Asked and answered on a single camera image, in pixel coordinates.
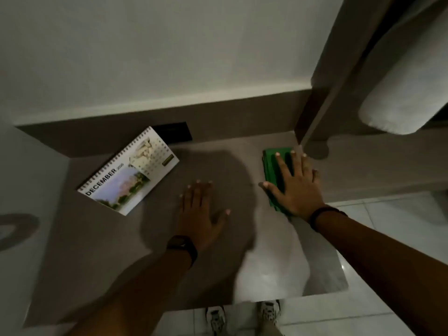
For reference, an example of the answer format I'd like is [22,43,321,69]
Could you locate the person's left white sneaker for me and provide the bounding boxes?
[205,306,228,336]

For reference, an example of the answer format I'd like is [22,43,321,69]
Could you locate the person's white sneaker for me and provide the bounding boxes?
[259,300,283,336]
[205,306,228,336]

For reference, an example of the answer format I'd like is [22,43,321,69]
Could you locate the person's left forearm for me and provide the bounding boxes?
[65,250,195,336]

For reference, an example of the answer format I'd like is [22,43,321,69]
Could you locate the black left wristband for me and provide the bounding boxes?
[166,235,199,267]

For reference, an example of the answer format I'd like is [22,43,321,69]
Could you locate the green cloth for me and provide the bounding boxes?
[262,147,295,217]

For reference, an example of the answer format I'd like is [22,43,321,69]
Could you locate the person's left hand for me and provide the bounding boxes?
[178,180,232,252]

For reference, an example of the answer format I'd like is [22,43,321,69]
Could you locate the person's right hand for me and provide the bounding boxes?
[258,150,327,221]

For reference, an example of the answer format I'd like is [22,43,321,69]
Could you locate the white spiral desk calendar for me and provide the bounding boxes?
[77,126,180,217]

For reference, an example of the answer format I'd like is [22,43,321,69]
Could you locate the black wall socket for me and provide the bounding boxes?
[151,121,193,144]

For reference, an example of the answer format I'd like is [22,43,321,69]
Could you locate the person's right white sneaker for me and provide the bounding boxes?
[259,300,283,336]

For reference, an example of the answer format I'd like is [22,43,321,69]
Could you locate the black wristband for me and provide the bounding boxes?
[309,205,349,232]
[166,235,199,267]

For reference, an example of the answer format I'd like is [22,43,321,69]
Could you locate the black right wristband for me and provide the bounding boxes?
[309,205,349,232]

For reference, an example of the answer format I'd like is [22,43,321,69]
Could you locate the person's right forearm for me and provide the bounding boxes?
[315,213,448,336]

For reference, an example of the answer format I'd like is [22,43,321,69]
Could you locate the brown wooden cabinet panel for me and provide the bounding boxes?
[294,0,420,148]

